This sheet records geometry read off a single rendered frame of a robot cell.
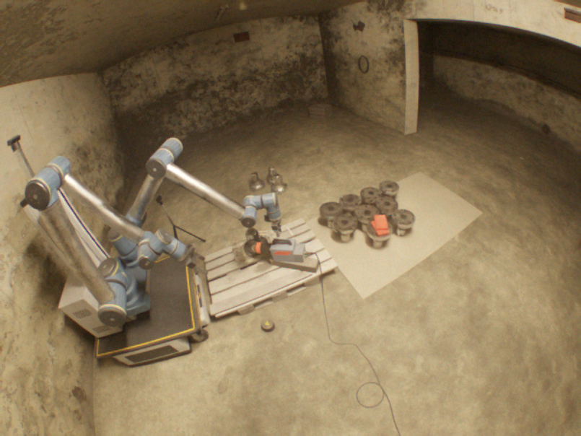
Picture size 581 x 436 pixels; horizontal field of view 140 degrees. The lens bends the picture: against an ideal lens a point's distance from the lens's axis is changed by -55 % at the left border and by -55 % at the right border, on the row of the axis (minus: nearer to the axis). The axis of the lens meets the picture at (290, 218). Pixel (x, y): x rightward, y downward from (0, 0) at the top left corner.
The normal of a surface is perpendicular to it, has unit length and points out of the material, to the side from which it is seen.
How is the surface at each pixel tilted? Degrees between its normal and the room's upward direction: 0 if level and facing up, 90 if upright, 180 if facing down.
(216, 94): 90
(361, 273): 0
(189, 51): 90
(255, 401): 0
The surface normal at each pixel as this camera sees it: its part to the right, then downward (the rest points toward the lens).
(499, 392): -0.16, -0.75
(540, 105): -0.91, 0.36
